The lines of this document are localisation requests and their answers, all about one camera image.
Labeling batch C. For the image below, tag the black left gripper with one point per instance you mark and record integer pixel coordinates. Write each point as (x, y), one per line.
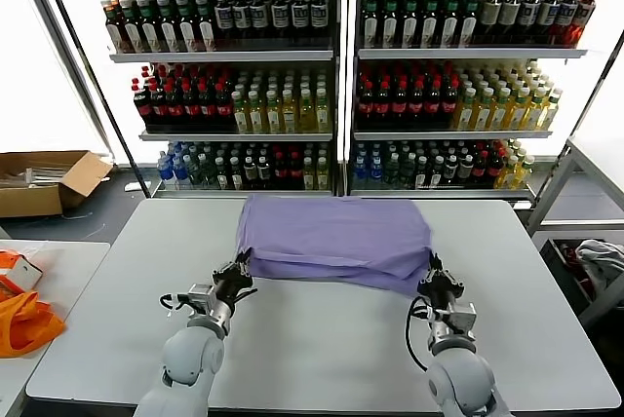
(236, 288)

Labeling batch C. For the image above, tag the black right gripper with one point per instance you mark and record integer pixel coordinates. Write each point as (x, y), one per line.
(441, 292)

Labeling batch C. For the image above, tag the purple t-shirt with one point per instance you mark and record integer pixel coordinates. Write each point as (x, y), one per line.
(336, 237)

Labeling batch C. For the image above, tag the white cap dark bottle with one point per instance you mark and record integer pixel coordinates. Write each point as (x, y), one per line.
(222, 176)
(436, 174)
(250, 174)
(451, 172)
(264, 174)
(236, 176)
(422, 174)
(465, 171)

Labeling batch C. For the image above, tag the dark green bottle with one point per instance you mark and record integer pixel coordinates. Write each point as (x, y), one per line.
(407, 173)
(391, 173)
(208, 174)
(195, 174)

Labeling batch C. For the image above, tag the small red label cola bottle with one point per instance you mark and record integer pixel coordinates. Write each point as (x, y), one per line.
(495, 168)
(279, 174)
(294, 174)
(480, 171)

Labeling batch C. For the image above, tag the blue drink bottle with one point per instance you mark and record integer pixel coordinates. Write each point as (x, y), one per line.
(166, 173)
(181, 172)
(360, 172)
(375, 172)

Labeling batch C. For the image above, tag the black storage crate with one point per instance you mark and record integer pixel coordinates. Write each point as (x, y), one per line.
(560, 266)

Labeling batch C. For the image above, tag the red garment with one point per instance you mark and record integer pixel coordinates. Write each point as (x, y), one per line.
(568, 253)

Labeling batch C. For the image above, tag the small white flat object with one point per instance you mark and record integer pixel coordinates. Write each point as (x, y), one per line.
(132, 188)

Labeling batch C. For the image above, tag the side cart with cloth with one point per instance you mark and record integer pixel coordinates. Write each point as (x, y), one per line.
(585, 226)

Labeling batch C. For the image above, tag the red cap cola bottle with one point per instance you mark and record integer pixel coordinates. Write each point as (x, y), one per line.
(449, 105)
(208, 110)
(381, 105)
(432, 105)
(364, 105)
(416, 105)
(399, 105)
(192, 110)
(159, 110)
(143, 110)
(224, 110)
(175, 110)

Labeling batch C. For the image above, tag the grey crumpled garment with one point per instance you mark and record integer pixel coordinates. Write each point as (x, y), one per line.
(602, 261)

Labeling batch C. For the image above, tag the black diagonal pole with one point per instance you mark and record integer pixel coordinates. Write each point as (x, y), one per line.
(578, 120)
(92, 71)

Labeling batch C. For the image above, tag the grey metal shelving unit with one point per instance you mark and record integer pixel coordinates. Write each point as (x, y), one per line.
(219, 57)
(463, 54)

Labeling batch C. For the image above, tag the white and orange carton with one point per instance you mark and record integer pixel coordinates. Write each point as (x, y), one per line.
(24, 273)

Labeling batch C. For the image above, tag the open cardboard box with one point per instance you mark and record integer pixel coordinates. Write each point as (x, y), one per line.
(29, 202)

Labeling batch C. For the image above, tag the orange fabric bag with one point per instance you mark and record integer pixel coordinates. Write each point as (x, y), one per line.
(19, 334)

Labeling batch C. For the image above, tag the white packing material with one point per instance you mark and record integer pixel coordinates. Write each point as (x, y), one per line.
(29, 178)

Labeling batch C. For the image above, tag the green label tea bottle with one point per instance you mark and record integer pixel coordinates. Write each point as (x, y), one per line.
(390, 25)
(205, 29)
(469, 25)
(410, 25)
(430, 25)
(185, 29)
(130, 29)
(167, 29)
(147, 29)
(450, 25)
(369, 25)

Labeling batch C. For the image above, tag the white label dark bottle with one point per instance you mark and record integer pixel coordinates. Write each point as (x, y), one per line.
(242, 17)
(259, 17)
(281, 16)
(300, 15)
(223, 17)
(319, 15)

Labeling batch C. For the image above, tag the beige label dark bottle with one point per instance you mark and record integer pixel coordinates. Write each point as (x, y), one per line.
(509, 15)
(489, 15)

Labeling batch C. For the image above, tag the amber drink bottle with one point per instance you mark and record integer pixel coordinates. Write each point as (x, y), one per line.
(114, 32)

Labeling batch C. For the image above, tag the blue white label bottle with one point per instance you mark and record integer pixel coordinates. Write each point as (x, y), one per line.
(547, 15)
(565, 16)
(529, 15)

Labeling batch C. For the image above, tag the grey window pillar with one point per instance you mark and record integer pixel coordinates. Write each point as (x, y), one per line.
(63, 49)

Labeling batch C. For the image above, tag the red drink bottle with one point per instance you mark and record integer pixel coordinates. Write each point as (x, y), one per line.
(581, 20)

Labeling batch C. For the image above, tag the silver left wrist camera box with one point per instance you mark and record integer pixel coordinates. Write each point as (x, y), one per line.
(202, 297)

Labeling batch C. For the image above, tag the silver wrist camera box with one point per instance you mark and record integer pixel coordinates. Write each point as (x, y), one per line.
(460, 319)
(202, 297)

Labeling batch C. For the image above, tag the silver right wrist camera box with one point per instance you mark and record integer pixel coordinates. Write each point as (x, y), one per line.
(460, 319)

